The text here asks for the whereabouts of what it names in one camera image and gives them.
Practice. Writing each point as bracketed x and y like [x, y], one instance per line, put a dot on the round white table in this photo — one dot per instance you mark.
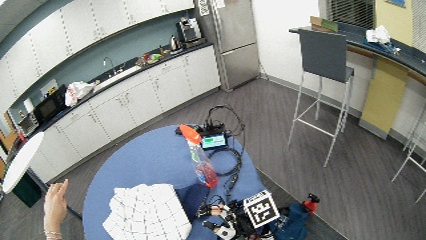
[22, 161]

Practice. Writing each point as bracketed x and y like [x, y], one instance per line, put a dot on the steel kettle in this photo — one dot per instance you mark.
[175, 42]

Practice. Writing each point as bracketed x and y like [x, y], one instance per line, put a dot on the black microwave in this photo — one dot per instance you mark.
[50, 105]

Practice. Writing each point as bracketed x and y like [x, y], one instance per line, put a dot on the white plastic bag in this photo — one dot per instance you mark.
[78, 92]

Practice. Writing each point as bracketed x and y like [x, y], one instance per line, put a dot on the white upper cabinets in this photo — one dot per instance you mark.
[80, 30]

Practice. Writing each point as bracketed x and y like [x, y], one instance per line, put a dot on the white cabinets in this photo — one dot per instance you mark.
[80, 30]
[134, 103]

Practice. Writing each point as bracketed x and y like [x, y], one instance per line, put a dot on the stainless steel refrigerator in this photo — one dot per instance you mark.
[235, 43]

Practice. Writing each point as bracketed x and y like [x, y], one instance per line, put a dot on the white-legged bar stool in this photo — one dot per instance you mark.
[413, 156]

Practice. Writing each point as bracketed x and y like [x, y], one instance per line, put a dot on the white sink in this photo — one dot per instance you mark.
[118, 77]

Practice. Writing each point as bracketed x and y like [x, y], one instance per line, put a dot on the dark green bin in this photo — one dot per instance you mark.
[27, 190]

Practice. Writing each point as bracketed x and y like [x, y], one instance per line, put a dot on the clear bottle with orange cap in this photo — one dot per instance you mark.
[200, 160]

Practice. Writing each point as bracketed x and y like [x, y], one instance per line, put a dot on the cardboard box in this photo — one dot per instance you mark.
[324, 24]

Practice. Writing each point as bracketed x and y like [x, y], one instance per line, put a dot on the white lower cabinets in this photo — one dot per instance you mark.
[134, 103]

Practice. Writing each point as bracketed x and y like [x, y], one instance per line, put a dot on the small device with green screen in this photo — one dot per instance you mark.
[214, 141]

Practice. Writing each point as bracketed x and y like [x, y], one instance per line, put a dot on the white marker cube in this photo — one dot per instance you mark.
[261, 208]

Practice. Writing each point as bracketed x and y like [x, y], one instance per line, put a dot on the black hub box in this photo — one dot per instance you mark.
[212, 128]

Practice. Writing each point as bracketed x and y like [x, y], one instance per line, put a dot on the crumpled white bag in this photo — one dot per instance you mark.
[379, 34]

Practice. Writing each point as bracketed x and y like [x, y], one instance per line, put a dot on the chrome faucet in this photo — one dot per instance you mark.
[110, 65]

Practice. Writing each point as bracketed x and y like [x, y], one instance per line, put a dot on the pile of colourful dishes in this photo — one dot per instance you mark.
[150, 58]

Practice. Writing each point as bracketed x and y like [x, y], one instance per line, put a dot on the silver toaster oven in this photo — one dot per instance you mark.
[28, 124]

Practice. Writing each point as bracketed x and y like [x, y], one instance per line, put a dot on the black coffee machine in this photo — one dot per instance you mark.
[190, 30]

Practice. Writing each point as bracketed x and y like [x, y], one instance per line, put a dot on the grey tall bar stool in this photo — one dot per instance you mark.
[323, 56]

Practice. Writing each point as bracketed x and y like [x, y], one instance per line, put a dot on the red bottle with black cap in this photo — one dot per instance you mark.
[312, 202]

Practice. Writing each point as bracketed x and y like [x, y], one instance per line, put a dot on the dark curved bar counter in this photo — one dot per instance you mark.
[391, 50]

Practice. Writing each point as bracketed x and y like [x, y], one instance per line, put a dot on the round blue table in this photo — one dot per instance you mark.
[151, 160]

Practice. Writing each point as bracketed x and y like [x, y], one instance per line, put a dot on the window blind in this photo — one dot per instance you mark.
[352, 12]

